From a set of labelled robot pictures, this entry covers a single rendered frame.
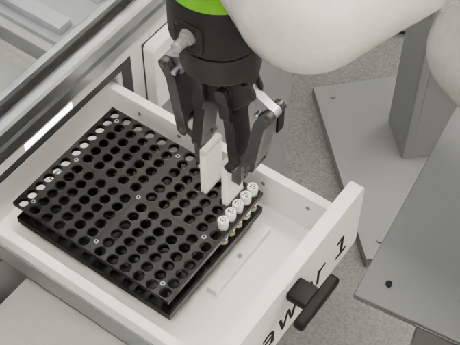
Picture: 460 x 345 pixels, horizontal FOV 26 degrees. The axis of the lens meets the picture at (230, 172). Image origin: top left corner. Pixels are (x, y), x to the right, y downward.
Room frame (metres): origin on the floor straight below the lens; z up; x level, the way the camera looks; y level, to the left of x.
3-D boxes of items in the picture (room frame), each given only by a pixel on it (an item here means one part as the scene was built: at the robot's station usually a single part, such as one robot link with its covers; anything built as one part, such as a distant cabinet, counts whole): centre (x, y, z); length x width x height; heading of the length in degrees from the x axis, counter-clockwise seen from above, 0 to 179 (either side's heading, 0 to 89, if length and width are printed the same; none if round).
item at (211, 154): (0.64, 0.02, 1.00); 0.03 x 0.01 x 0.07; 144
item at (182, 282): (0.61, 0.02, 0.90); 0.18 x 0.02 x 0.01; 144
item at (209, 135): (0.65, 0.03, 1.03); 0.03 x 0.01 x 0.05; 54
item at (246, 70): (0.63, 0.01, 1.16); 0.08 x 0.07 x 0.09; 54
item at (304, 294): (0.54, -0.08, 0.91); 0.07 x 0.04 x 0.01; 144
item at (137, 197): (0.67, 0.10, 0.87); 0.22 x 0.18 x 0.06; 54
